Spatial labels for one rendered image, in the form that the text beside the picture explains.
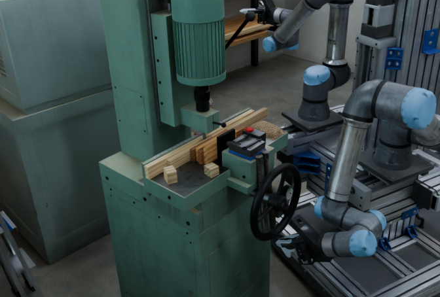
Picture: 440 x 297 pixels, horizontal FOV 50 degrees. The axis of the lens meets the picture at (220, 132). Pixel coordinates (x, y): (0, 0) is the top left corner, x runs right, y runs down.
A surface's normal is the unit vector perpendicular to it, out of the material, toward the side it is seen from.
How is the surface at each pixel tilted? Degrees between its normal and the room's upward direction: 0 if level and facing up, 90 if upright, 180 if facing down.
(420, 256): 0
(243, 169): 90
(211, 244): 90
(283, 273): 0
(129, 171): 0
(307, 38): 90
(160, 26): 90
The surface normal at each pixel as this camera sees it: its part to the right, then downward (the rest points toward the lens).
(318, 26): -0.73, 0.32
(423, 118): 0.67, 0.25
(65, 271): -0.03, -0.89
